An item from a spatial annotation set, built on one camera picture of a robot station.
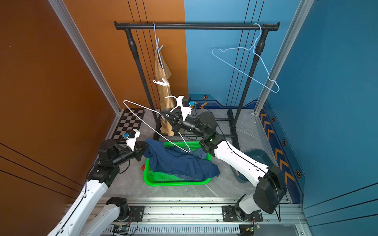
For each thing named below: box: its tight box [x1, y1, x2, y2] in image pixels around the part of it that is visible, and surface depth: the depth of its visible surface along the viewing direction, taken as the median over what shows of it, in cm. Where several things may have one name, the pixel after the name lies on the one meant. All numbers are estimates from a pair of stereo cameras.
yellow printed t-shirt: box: [155, 45, 175, 137], surface depth 72 cm
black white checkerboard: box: [111, 109, 146, 140], surface depth 111 cm
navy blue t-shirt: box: [142, 138, 221, 181], surface depth 79 cm
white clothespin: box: [152, 77, 170, 87], surface depth 64 cm
